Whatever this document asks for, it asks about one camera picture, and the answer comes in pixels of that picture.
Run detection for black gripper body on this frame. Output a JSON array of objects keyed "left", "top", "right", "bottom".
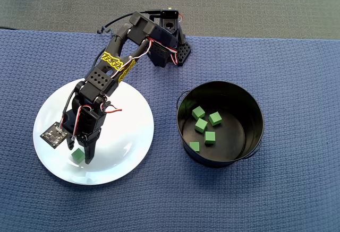
[{"left": 75, "top": 105, "right": 106, "bottom": 138}]

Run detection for white round plate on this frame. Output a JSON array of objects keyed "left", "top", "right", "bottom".
[{"left": 32, "top": 79, "right": 155, "bottom": 186}]

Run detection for black base cable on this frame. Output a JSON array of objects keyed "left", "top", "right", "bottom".
[{"left": 97, "top": 9, "right": 163, "bottom": 35}]

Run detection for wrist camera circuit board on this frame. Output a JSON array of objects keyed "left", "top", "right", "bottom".
[{"left": 39, "top": 108, "right": 80, "bottom": 149}]

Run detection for blue woven tablecloth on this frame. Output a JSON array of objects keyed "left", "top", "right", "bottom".
[{"left": 0, "top": 29, "right": 340, "bottom": 232}]

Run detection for black metal bucket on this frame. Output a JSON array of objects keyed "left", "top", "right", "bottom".
[{"left": 176, "top": 80, "right": 266, "bottom": 168}]

